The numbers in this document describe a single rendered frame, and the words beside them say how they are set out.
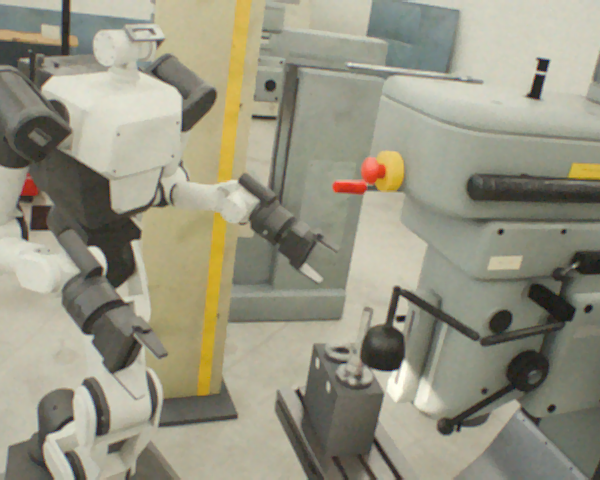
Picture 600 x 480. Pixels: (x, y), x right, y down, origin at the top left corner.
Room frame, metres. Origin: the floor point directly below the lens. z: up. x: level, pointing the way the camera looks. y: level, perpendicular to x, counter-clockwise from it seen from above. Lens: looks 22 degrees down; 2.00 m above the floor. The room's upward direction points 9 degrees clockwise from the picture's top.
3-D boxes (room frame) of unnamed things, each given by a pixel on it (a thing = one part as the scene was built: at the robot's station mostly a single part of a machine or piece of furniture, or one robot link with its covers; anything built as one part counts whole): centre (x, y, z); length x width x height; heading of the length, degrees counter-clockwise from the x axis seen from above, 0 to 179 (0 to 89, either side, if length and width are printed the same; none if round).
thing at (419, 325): (0.94, -0.22, 1.45); 0.04 x 0.04 x 0.21; 24
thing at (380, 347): (0.88, -0.16, 1.48); 0.07 x 0.07 x 0.06
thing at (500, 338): (0.80, -0.34, 1.58); 0.17 x 0.01 x 0.01; 122
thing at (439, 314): (0.81, -0.22, 1.58); 0.17 x 0.01 x 0.01; 42
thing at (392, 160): (0.90, -0.11, 1.76); 0.06 x 0.02 x 0.06; 24
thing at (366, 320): (1.26, -0.17, 1.28); 0.03 x 0.03 x 0.11
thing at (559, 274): (0.89, -0.43, 1.66); 0.12 x 0.04 x 0.04; 114
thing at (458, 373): (0.99, -0.32, 1.47); 0.21 x 0.19 x 0.32; 24
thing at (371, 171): (0.89, -0.09, 1.76); 0.04 x 0.03 x 0.04; 24
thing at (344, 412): (1.31, -0.16, 1.06); 0.22 x 0.12 x 0.20; 17
